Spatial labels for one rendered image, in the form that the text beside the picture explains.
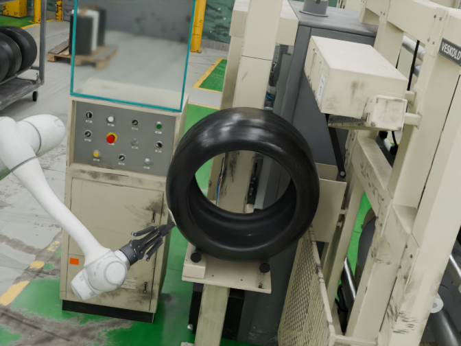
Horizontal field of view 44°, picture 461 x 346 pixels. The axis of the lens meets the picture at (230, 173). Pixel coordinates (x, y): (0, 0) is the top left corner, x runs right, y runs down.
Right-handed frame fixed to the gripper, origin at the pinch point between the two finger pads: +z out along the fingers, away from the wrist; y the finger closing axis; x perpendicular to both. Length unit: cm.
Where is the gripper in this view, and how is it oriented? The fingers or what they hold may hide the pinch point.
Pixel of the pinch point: (166, 228)
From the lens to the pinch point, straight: 222.3
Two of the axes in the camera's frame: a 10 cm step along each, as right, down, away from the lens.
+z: 7.1, -5.0, 5.0
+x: 6.0, 0.6, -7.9
